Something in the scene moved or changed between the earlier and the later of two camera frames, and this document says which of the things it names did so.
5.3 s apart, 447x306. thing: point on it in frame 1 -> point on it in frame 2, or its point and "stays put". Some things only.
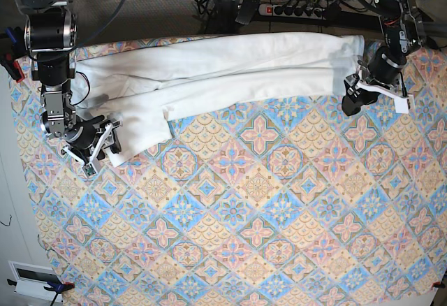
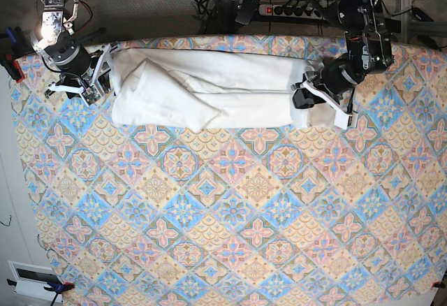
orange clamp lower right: [438, 284] stays put
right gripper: [385, 67] -> [335, 76]
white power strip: [291, 11] stays put
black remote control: [248, 5] stays put
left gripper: [83, 135] -> [73, 60]
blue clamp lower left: [57, 287] stays put
